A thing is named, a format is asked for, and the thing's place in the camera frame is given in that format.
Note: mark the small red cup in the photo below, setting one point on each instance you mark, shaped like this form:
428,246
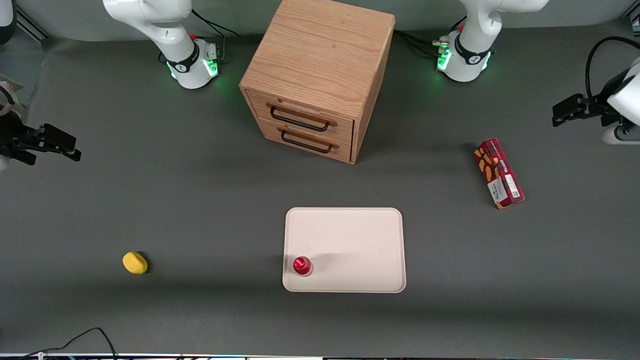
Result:
302,265

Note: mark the red cookie box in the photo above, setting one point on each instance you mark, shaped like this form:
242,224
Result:
500,172

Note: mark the beige plastic tray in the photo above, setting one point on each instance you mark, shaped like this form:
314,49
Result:
345,240

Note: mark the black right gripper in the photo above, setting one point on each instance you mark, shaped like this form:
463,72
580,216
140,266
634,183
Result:
11,136

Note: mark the yellow lemon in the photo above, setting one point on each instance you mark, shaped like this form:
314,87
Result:
134,263

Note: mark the wooden drawer front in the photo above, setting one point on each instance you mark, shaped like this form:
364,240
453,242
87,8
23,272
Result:
310,150
300,110

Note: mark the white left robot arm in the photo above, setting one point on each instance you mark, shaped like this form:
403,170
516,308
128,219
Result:
475,45

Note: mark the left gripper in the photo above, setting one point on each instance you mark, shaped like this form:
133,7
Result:
598,109

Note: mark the black aluminium frame rail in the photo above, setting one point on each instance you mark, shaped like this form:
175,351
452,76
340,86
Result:
32,24

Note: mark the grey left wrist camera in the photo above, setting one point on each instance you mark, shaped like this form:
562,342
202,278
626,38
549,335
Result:
622,135

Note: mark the wooden two-drawer cabinet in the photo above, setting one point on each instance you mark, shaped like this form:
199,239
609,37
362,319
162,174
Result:
320,50

